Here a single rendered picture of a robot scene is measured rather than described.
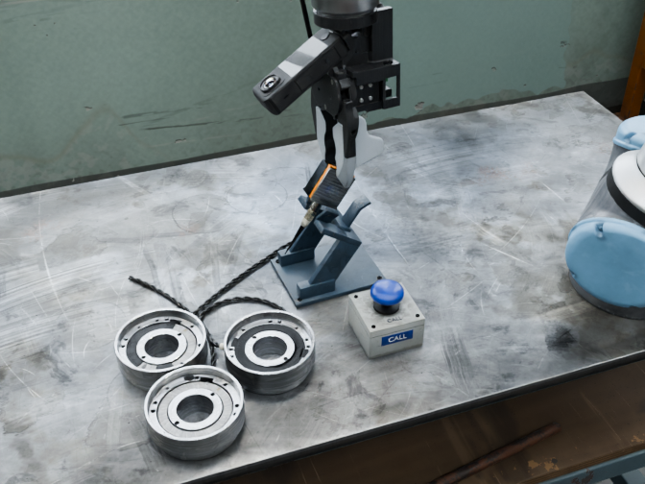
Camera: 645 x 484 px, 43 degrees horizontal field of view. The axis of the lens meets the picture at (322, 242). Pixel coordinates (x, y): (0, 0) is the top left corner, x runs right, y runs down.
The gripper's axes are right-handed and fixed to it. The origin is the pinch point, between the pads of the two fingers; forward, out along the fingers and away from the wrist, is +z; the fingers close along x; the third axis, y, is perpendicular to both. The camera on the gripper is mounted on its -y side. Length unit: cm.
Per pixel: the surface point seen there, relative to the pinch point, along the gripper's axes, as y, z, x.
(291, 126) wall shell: 58, 64, 149
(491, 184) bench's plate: 31.3, 14.4, 9.2
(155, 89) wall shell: 16, 44, 152
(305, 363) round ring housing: -12.1, 13.7, -15.4
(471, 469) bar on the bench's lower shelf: 10.8, 41.0, -17.1
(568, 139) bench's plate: 51, 14, 14
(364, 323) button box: -3.5, 12.7, -13.4
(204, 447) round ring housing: -26.1, 15.3, -20.5
